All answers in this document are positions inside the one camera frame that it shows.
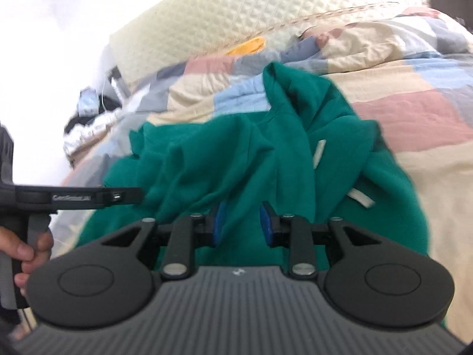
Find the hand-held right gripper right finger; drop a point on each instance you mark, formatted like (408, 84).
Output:
(265, 225)

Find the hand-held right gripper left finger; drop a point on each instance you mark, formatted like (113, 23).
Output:
(221, 225)

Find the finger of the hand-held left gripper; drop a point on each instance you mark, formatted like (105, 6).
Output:
(123, 195)

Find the green hoodie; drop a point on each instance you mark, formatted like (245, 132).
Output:
(221, 155)

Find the person's left hand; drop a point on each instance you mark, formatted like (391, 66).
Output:
(29, 255)

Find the white cloth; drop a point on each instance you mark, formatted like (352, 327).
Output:
(88, 133)

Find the clear plastic bag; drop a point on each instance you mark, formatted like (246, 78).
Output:
(89, 101)

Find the yellow pillow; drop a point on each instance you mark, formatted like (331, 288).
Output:
(245, 46)

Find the patchwork quilt bed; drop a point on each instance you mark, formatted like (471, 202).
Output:
(406, 111)

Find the cream quilted headboard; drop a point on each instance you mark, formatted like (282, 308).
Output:
(221, 11)

